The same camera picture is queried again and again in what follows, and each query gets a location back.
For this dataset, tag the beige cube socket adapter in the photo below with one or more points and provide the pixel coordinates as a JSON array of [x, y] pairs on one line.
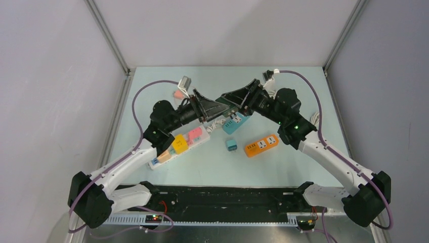
[[165, 156]]

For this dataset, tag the yellow cube socket adapter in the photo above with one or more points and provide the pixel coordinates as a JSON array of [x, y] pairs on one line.
[[180, 144]]

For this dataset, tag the orange power strip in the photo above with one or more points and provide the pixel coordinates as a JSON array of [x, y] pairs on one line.
[[261, 145]]

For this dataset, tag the pink USB charger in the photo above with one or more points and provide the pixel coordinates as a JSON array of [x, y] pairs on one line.
[[178, 95]]

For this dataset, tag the teal power strip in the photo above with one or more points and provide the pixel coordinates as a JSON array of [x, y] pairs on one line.
[[234, 123]]

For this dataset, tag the teal USB charger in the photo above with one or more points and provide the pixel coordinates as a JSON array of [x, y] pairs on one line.
[[231, 145]]

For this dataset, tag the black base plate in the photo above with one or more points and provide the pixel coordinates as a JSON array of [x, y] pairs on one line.
[[210, 204]]

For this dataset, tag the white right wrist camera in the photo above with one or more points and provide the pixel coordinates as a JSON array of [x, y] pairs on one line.
[[270, 85]]

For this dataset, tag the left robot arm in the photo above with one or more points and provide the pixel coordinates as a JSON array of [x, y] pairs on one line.
[[94, 196]]

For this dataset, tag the white power strip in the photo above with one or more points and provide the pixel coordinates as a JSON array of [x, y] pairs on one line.
[[193, 144]]

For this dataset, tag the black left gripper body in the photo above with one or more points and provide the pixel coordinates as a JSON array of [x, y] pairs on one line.
[[185, 114]]

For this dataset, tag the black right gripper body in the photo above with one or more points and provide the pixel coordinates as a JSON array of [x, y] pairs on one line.
[[263, 106]]

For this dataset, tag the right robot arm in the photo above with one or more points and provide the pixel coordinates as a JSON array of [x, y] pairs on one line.
[[364, 194]]

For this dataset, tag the pink plug adapter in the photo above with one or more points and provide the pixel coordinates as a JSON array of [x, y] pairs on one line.
[[195, 133]]

